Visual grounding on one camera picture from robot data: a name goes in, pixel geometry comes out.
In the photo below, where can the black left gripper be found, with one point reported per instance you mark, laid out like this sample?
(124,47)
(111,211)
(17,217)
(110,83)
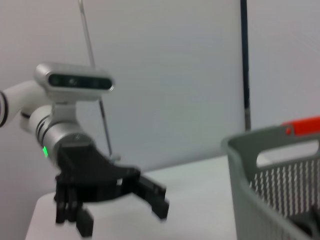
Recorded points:
(95,175)

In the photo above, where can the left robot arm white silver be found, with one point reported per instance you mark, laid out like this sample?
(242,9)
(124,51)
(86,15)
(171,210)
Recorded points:
(15,100)

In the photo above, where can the grey-green perforated storage bin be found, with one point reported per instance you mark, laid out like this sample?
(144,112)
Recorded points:
(250,212)

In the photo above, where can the black round teapot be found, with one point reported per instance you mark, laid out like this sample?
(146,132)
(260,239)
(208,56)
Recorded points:
(307,222)

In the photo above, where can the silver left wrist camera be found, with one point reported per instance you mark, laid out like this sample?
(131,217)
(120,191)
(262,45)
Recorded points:
(75,80)

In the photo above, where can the vertical wall trim strip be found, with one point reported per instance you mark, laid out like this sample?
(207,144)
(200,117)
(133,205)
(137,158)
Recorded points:
(245,62)

